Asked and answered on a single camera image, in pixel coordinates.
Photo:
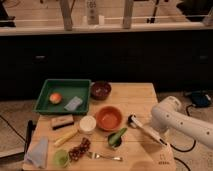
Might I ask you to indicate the dark purple bowl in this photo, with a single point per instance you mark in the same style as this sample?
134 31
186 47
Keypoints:
100 90

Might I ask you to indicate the orange peach fruit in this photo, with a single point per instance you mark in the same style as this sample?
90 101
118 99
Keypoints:
55 98

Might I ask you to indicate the yellow banana piece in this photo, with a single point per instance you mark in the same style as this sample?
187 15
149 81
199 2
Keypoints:
65 138

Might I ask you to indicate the orange bowl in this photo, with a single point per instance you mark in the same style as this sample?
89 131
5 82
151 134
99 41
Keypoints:
109 118

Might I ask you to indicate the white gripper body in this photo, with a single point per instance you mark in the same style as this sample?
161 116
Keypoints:
165 135

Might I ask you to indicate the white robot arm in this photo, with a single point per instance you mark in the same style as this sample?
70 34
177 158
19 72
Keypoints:
166 114

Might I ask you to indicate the grey blue sponge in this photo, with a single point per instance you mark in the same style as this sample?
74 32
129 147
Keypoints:
73 104

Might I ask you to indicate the small green cup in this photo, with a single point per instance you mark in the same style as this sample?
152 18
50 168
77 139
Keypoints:
61 158

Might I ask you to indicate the white round lid container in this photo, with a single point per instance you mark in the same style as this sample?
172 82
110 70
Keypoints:
87 124

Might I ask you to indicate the grey blue cloth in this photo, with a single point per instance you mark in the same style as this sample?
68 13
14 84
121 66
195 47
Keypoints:
37 156

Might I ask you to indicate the silver fork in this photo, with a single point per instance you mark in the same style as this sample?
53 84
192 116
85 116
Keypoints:
94 155

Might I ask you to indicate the dark blue object on floor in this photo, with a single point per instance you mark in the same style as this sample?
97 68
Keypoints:
200 99

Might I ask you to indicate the dark red grape bunch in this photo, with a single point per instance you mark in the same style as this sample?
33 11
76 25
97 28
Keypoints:
77 152

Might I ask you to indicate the green plastic tray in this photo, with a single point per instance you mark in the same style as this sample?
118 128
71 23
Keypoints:
68 89

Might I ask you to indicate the wooden block eraser brush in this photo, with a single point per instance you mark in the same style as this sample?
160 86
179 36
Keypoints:
62 121

